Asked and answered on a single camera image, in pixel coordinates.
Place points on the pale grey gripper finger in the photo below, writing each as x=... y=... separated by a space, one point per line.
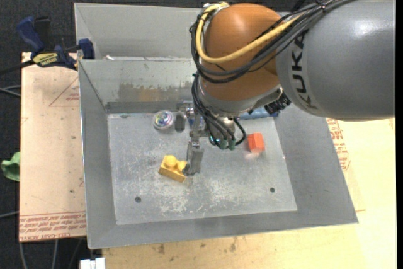
x=199 y=160
x=191 y=157

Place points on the yellow toy brick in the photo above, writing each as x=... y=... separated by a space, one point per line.
x=171 y=168

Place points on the orange-red block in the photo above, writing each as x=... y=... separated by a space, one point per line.
x=255 y=142

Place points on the pale blue cloth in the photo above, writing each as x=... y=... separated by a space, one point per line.
x=256 y=114

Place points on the dark grey small cylinder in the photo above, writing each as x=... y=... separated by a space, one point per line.
x=180 y=122

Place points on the grey metal bin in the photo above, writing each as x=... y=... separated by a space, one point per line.
x=204 y=198

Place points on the clear round glass thing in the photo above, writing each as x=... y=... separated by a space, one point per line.
x=163 y=120

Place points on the brown cardboard board, red print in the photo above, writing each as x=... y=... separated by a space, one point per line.
x=50 y=141

